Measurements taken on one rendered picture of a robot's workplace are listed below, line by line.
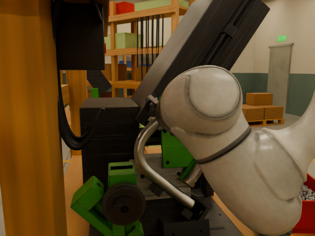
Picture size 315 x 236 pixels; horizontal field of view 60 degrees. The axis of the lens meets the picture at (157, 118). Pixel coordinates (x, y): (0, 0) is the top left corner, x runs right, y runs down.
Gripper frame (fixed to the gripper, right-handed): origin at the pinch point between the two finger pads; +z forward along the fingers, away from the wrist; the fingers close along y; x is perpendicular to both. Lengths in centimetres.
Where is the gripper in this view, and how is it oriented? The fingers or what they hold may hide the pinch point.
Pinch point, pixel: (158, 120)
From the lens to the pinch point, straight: 75.1
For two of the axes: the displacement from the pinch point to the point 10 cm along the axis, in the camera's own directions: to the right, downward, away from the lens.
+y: -7.1, -7.0, -0.6
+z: -1.8, 0.9, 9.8
